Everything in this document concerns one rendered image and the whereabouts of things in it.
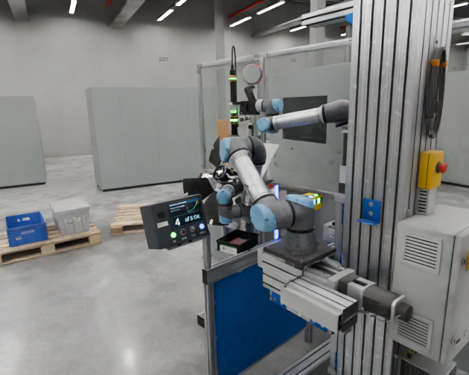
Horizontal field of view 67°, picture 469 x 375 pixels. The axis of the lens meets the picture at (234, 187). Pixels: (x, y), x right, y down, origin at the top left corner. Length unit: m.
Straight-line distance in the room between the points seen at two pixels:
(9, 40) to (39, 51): 0.86
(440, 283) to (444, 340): 0.20
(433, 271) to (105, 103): 6.78
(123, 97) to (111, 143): 0.93
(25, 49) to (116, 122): 7.19
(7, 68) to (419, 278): 13.65
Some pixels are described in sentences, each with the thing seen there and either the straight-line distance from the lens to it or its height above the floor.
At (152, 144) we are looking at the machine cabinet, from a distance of 7.67.
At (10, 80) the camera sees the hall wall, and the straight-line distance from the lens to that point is 14.13.
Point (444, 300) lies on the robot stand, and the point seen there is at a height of 1.00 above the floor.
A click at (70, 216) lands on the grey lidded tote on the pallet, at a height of 0.38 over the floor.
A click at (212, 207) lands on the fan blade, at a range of 2.25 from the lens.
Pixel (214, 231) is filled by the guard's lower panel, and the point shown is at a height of 0.35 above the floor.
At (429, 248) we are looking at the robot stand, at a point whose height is 1.16.
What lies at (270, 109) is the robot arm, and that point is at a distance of 2.05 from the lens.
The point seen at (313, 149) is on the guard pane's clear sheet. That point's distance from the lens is 2.75.
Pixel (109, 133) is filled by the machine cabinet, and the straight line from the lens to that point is 7.50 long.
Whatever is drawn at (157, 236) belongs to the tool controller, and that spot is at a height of 1.13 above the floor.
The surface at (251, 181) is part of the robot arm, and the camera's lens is 1.52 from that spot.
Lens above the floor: 1.65
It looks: 13 degrees down
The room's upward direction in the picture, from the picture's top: 2 degrees counter-clockwise
